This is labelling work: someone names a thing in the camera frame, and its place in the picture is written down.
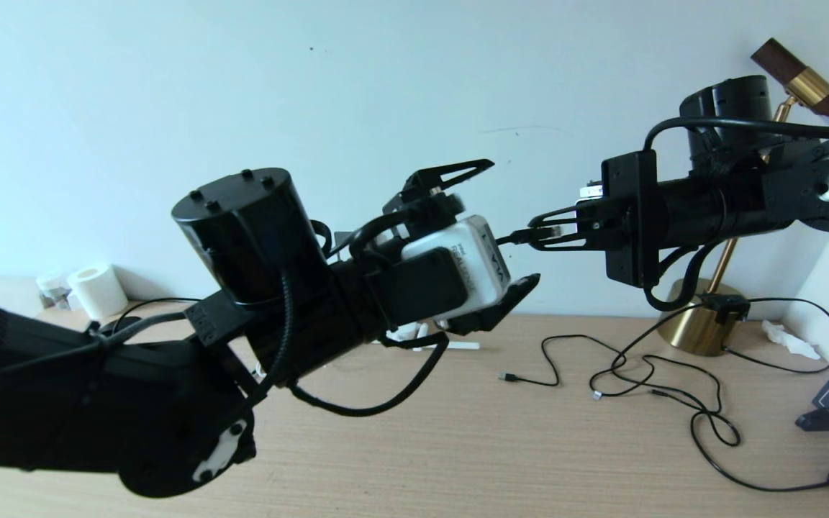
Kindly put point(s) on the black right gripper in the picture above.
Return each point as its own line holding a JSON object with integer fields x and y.
{"x": 634, "y": 216}

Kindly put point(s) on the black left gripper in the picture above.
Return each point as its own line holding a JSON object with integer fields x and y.
{"x": 422, "y": 210}

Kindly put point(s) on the white router with antennas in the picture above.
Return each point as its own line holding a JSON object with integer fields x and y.
{"x": 458, "y": 346}

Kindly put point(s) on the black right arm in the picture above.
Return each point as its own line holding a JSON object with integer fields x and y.
{"x": 745, "y": 194}

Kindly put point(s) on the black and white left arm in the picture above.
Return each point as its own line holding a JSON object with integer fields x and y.
{"x": 62, "y": 403}

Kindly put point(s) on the brass desk lamp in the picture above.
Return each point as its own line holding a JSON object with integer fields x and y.
{"x": 695, "y": 331}

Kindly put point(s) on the crumpled white tissue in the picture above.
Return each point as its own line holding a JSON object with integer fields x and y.
{"x": 789, "y": 339}

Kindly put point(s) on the white toilet paper roll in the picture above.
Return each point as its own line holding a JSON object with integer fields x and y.
{"x": 98, "y": 291}

